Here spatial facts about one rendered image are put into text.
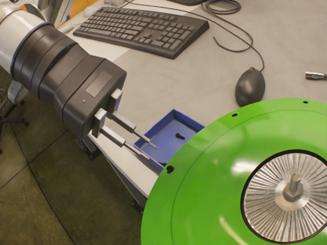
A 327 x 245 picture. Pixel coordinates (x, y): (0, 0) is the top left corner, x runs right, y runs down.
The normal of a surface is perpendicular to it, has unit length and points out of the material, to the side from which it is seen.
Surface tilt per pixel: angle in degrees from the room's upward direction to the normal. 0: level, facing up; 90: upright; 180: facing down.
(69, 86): 32
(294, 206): 11
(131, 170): 0
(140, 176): 0
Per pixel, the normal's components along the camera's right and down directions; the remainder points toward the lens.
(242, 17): -0.26, -0.67
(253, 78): 0.09, -0.64
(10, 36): -0.01, -0.04
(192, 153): -0.53, -0.76
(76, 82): 0.22, -0.45
